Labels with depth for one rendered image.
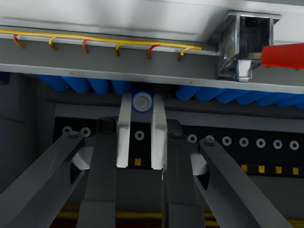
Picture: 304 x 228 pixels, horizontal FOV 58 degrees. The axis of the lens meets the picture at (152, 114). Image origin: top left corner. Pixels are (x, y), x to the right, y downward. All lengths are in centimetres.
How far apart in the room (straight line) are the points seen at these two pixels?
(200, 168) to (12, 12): 14
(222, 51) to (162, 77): 5
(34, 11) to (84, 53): 4
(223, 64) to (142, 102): 8
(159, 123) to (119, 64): 5
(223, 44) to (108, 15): 7
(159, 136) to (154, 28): 7
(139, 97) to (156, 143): 6
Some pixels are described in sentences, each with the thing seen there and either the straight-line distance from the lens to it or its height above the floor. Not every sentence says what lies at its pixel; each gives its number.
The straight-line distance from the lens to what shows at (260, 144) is 35.
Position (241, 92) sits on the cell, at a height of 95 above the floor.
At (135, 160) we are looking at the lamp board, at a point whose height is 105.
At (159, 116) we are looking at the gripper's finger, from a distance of 18.
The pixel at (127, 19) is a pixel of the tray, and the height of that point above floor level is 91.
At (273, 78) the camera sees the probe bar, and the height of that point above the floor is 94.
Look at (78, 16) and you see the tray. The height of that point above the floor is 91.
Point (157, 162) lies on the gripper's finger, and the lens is 18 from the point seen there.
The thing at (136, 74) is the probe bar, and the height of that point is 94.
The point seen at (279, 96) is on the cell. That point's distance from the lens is 26.
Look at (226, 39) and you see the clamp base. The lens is 16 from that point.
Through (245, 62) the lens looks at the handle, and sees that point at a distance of 16.
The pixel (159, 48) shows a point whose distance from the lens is 18.
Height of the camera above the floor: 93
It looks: 12 degrees up
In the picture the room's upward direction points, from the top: 175 degrees counter-clockwise
